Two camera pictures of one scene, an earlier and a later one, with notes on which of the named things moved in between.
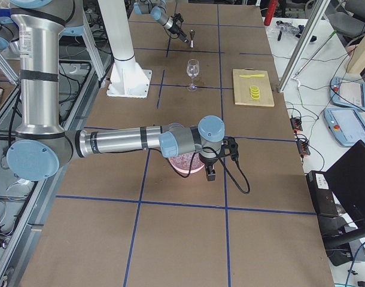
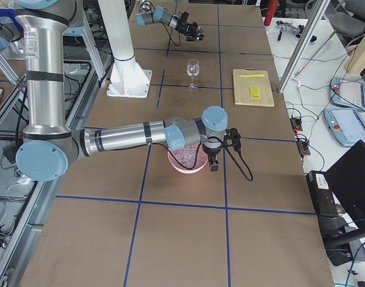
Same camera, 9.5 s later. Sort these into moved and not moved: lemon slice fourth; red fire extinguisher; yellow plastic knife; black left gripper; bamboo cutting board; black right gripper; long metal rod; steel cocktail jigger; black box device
Moved: black right gripper; black left gripper; steel cocktail jigger
Not moved: black box device; lemon slice fourth; yellow plastic knife; long metal rod; bamboo cutting board; red fire extinguisher
